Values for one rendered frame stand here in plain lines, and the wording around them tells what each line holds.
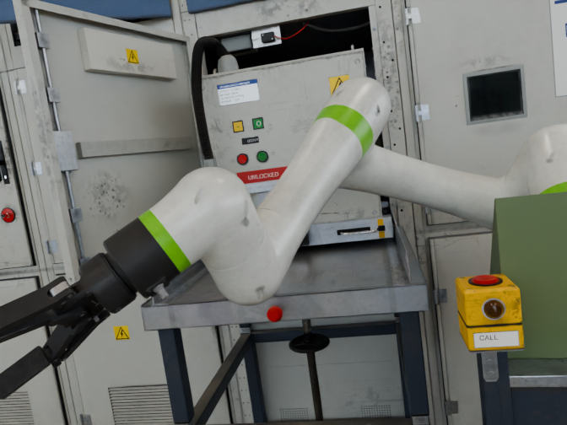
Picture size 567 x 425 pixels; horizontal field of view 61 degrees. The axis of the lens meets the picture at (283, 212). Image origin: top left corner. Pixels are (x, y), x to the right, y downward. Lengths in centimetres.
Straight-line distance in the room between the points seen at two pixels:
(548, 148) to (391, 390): 110
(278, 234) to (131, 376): 141
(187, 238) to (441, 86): 119
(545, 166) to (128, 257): 76
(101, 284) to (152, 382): 142
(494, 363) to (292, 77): 91
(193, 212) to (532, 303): 57
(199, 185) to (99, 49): 90
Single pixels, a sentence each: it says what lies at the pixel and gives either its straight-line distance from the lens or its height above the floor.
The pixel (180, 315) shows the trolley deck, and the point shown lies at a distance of 110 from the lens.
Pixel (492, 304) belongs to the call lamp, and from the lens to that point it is 78.
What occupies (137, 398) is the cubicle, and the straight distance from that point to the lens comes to 208.
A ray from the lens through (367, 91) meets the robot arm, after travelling 94.
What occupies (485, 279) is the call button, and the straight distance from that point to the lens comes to 81.
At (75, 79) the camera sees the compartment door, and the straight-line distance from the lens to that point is 142.
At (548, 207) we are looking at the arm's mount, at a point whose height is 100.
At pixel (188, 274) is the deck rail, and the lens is 130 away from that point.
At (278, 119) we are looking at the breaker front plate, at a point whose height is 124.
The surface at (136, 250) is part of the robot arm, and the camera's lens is 61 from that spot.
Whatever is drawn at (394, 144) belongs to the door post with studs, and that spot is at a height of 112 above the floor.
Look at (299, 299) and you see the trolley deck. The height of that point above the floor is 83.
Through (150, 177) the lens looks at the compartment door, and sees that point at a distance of 154.
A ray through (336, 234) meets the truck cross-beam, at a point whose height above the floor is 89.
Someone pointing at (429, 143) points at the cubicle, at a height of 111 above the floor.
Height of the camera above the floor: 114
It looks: 7 degrees down
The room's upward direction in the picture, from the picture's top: 8 degrees counter-clockwise
